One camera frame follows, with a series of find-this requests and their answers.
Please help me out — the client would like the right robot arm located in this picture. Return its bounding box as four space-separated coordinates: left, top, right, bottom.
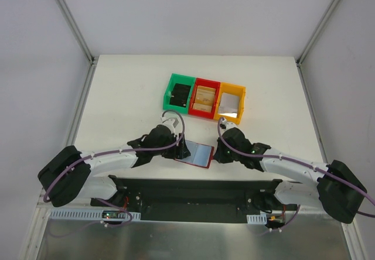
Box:
214 122 368 224

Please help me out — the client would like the green plastic bin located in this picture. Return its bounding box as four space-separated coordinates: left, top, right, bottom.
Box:
163 73 196 114

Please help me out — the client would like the right white cable duct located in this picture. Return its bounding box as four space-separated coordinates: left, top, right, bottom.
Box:
246 213 268 225

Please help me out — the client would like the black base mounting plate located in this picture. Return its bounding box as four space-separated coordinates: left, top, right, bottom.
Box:
107 177 297 224

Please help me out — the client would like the red plastic bin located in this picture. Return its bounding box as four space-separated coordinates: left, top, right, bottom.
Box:
188 78 221 119

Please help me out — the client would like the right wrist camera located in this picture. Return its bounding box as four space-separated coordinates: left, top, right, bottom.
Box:
220 118 237 131

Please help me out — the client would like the aluminium frame post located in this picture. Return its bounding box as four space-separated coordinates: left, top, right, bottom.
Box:
295 0 355 66
43 0 99 64

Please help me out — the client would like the gold VIP card upper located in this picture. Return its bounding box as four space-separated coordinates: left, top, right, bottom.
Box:
195 85 216 102

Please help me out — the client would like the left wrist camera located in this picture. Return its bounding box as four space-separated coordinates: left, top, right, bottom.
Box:
162 117 179 133

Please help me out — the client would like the silver VIP card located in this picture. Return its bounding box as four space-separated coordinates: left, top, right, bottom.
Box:
217 93 240 118

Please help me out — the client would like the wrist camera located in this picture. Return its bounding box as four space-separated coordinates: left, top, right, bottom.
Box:
162 117 179 133
220 118 237 131

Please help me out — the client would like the left white cable duct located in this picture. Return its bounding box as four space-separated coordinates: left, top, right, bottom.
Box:
49 208 130 222

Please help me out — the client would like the yellow plastic bin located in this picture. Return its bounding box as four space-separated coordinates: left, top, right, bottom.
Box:
213 82 246 125

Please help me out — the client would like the right aluminium frame post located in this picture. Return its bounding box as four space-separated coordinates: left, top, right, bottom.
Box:
295 0 355 66

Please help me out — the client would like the white cable duct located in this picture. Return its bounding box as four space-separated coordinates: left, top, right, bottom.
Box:
246 213 268 225
49 208 130 222

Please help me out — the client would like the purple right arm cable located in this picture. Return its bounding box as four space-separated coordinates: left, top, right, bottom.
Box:
216 117 375 218

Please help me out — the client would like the red leather card holder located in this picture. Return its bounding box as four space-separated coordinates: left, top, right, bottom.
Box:
175 141 214 169

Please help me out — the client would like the left aluminium frame post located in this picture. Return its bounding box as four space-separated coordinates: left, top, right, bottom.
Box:
43 0 99 64

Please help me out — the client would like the gold vip card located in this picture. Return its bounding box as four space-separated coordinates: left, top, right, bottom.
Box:
195 85 216 102
193 103 212 112

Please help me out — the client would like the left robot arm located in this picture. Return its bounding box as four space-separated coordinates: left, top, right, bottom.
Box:
37 124 190 208

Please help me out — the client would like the black VIP card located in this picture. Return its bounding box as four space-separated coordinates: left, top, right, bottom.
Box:
169 83 191 108

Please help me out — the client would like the gold VIP card lower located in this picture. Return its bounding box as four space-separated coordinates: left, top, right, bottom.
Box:
193 103 212 112

